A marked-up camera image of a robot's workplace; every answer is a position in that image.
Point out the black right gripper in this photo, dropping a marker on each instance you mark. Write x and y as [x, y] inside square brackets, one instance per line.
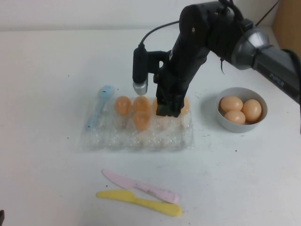
[178, 68]

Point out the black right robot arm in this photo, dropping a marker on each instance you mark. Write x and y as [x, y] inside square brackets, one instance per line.
[211, 35]

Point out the orange plastic egg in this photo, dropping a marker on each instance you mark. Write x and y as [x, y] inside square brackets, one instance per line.
[231, 104]
[234, 117]
[251, 110]
[185, 106]
[122, 105]
[141, 104]
[154, 106]
[141, 120]

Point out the clear plastic egg tray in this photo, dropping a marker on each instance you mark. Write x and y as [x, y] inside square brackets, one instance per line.
[141, 141]

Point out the brown cardboard box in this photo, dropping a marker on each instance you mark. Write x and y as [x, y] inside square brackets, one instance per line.
[289, 23]

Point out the grey round bowl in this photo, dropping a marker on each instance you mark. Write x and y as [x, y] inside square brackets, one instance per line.
[235, 129]

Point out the blue plastic spoon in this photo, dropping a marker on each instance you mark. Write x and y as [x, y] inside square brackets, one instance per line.
[105, 91]

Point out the pink plastic knife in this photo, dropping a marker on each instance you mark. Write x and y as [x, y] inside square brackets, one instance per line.
[122, 180]

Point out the yellow plastic knife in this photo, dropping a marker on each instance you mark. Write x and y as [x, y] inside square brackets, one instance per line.
[117, 195]

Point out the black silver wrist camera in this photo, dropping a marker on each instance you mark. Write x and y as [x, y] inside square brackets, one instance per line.
[140, 66]

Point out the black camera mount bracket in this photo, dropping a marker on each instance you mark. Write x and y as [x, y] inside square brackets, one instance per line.
[155, 57]

